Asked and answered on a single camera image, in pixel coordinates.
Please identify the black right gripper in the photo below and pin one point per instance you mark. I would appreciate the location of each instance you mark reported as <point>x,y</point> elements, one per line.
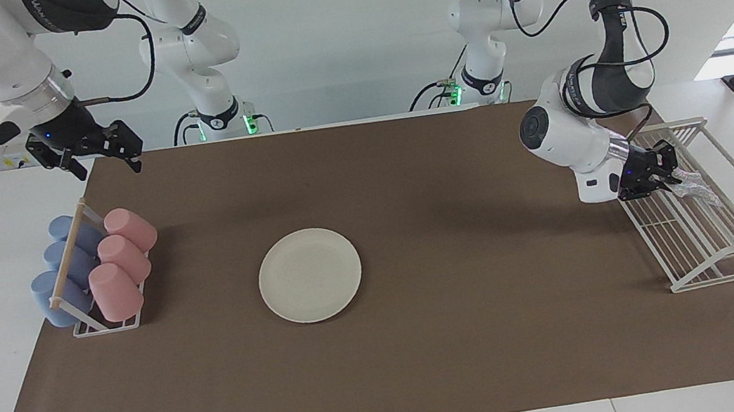
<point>70,135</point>

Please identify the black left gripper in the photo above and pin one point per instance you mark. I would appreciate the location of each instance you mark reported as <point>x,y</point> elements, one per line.
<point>642,171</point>

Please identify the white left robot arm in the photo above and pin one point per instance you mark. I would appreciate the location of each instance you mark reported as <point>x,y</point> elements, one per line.
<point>571,136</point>

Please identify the cream round plate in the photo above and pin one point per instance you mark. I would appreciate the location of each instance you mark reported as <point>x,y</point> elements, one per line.
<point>310,276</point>

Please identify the pink plastic cup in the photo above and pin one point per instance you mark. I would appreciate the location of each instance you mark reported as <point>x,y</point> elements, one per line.
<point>132,226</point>
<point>125,257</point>
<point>115,296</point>

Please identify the blue plastic cup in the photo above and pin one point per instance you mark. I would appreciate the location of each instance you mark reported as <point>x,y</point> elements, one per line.
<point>73,262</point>
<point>87,232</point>
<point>50,304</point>

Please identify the cup rack with wooden rod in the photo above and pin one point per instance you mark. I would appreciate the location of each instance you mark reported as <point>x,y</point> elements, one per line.
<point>68,252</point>

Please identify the brown table mat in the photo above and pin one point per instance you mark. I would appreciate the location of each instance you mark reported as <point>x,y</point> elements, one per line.
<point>429,354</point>

